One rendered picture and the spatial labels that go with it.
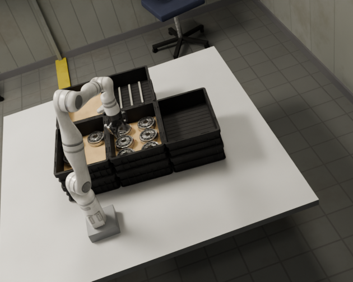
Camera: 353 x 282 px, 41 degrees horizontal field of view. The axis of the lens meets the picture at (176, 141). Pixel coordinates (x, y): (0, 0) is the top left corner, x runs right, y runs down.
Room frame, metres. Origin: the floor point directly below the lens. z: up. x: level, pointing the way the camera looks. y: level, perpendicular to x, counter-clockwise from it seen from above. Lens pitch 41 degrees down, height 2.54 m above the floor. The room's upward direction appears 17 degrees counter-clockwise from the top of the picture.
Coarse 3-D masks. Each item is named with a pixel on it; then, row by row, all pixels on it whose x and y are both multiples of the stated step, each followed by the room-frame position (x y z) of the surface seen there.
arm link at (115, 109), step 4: (116, 104) 1.93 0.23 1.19; (100, 108) 1.97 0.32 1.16; (104, 108) 1.93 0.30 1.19; (108, 108) 1.91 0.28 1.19; (112, 108) 1.91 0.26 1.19; (116, 108) 1.92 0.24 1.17; (100, 112) 1.95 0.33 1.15; (108, 112) 1.91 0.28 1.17; (112, 112) 1.91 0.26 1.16; (116, 112) 1.91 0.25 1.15
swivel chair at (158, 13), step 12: (144, 0) 4.44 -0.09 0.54; (156, 0) 4.36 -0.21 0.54; (168, 0) 4.28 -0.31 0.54; (180, 0) 4.21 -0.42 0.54; (192, 0) 4.14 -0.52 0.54; (204, 0) 4.14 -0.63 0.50; (156, 12) 4.11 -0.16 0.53; (168, 12) 4.04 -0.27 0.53; (180, 12) 4.06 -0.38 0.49; (180, 36) 4.28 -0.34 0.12; (156, 48) 4.33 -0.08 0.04
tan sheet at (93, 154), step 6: (84, 138) 2.20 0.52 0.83; (84, 144) 2.14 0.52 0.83; (102, 144) 2.10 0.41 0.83; (90, 150) 2.08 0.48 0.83; (96, 150) 2.06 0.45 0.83; (102, 150) 2.05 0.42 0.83; (90, 156) 2.03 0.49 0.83; (96, 156) 2.01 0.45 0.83; (102, 156) 2.00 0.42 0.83; (90, 162) 1.98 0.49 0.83; (66, 168) 1.98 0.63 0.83
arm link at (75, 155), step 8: (80, 144) 1.62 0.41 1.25; (64, 152) 1.62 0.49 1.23; (72, 152) 1.60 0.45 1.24; (80, 152) 1.61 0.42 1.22; (72, 160) 1.59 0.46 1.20; (80, 160) 1.60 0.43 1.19; (80, 168) 1.59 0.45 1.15; (80, 176) 1.57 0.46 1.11; (88, 176) 1.60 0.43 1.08; (80, 184) 1.56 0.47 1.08; (88, 184) 1.58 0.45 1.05; (80, 192) 1.55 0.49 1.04; (88, 192) 1.57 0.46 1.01
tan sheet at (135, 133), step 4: (132, 124) 2.20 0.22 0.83; (136, 124) 2.19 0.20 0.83; (156, 124) 2.13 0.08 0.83; (132, 128) 2.16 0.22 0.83; (136, 128) 2.15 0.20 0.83; (156, 128) 2.10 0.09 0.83; (132, 132) 2.13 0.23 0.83; (136, 132) 2.12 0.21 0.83; (140, 132) 2.11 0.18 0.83; (136, 136) 2.08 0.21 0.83; (136, 140) 2.04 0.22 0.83; (140, 140) 2.03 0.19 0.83; (160, 140) 1.98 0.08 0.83; (136, 144) 2.01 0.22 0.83; (140, 144) 2.00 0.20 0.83; (116, 148) 2.03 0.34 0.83; (132, 148) 1.99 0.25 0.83; (136, 148) 1.98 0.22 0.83; (140, 148) 1.97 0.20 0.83; (116, 152) 2.00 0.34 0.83; (116, 156) 1.96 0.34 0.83
